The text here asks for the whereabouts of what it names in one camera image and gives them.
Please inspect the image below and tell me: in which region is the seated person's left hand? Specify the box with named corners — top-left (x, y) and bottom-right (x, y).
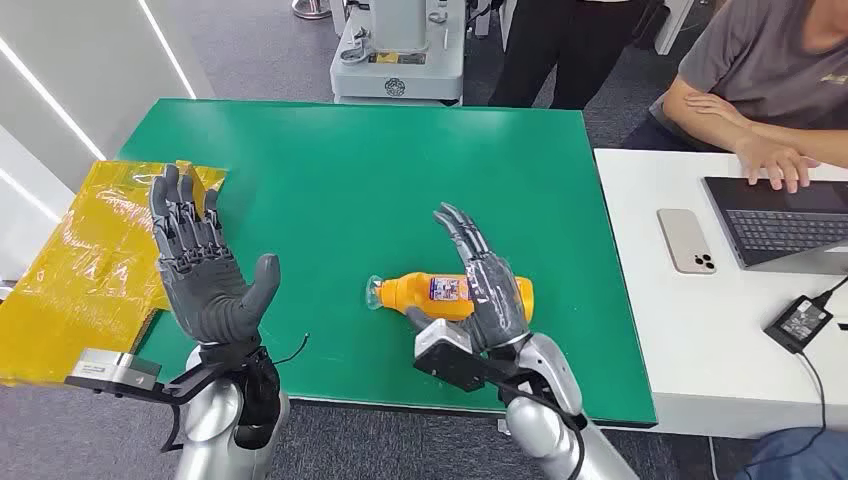
top-left (684, 91), bottom-right (753, 128)

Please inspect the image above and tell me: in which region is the person's leg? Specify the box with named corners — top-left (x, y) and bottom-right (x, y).
top-left (733, 427), bottom-right (848, 480)

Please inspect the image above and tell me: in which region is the black power adapter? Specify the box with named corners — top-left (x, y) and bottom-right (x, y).
top-left (763, 295), bottom-right (834, 355)

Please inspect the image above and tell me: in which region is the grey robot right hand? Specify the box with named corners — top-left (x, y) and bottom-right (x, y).
top-left (404, 201), bottom-right (535, 355)

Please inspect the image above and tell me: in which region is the black adapter mains cable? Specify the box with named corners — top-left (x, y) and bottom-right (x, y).
top-left (811, 274), bottom-right (848, 309)

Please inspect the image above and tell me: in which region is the seated person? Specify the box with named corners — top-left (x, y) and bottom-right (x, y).
top-left (622, 0), bottom-right (848, 195)

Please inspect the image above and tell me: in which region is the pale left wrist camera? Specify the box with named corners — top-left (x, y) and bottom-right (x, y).
top-left (71, 348), bottom-right (163, 392)

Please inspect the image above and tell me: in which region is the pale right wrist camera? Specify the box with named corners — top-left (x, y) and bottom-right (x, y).
top-left (412, 317), bottom-right (477, 364)

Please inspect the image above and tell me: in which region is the dark grey laptop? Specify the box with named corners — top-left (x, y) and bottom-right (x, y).
top-left (703, 176), bottom-right (848, 277)

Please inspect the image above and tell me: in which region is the round metal stand base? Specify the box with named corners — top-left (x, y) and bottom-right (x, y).
top-left (291, 0), bottom-right (333, 20)

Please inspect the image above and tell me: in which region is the thin black wire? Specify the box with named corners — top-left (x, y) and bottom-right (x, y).
top-left (272, 333), bottom-right (311, 367)

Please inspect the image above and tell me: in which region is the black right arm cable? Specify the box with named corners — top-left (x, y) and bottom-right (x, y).
top-left (486, 377), bottom-right (588, 480)

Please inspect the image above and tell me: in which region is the orange bottle with clear cap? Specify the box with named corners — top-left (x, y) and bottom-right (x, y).
top-left (364, 271), bottom-right (535, 324)

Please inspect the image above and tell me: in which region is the yellow taped cardboard box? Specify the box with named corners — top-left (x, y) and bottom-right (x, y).
top-left (0, 158), bottom-right (228, 388)

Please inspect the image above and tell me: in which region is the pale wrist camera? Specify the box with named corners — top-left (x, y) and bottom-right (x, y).
top-left (412, 317), bottom-right (477, 364)
top-left (71, 348), bottom-right (163, 392)

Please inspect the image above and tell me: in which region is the black adapter output cable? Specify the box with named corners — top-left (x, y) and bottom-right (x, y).
top-left (738, 351), bottom-right (828, 475)

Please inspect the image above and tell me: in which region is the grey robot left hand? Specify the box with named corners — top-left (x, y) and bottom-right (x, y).
top-left (148, 163), bottom-right (283, 346)

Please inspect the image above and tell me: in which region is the standing person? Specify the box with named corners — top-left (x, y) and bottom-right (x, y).
top-left (488, 0), bottom-right (647, 111)

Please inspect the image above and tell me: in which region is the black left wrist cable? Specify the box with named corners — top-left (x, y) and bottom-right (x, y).
top-left (160, 394), bottom-right (187, 455)

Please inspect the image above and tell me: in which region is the beige smartphone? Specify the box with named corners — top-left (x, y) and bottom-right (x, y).
top-left (657, 208), bottom-right (718, 276)

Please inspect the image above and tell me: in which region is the seated person's right hand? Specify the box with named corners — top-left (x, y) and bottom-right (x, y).
top-left (733, 134), bottom-right (821, 195)

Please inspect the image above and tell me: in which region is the white post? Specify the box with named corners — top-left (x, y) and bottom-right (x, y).
top-left (654, 0), bottom-right (696, 56)

